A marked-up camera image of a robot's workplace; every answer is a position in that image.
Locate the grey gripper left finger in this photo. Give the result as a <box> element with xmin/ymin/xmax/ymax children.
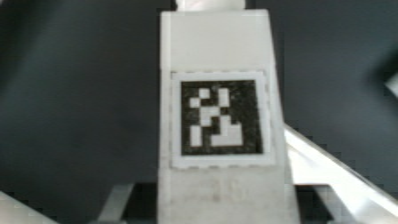
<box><xmin>88</xmin><ymin>183</ymin><xmax>157</xmax><ymax>224</ymax></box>

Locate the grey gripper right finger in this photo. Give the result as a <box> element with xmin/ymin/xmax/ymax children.
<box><xmin>295</xmin><ymin>184</ymin><xmax>359</xmax><ymax>224</ymax></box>

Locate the white L-shaped fixture wall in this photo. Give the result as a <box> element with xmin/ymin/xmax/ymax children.
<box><xmin>0</xmin><ymin>69</ymin><xmax>398</xmax><ymax>224</ymax></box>

